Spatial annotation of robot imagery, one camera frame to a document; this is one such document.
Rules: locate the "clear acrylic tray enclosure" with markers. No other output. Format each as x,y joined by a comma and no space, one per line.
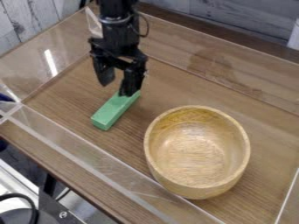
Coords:
247,80

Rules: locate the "clear acrylic corner bracket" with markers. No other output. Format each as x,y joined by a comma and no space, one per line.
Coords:
94,24

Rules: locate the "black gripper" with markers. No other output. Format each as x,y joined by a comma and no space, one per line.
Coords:
117,51

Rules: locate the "green rectangular block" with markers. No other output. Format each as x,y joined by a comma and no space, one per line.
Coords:
113,109

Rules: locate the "black metal bracket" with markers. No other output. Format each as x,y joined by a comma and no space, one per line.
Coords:
54,213

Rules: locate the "brown wooden bowl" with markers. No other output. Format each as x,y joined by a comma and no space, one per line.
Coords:
197,150

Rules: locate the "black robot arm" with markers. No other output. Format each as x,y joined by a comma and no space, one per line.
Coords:
118,10

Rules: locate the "blue object at left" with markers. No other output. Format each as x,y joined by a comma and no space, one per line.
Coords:
6,98

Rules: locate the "white object at right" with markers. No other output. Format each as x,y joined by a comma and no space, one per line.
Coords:
294,38

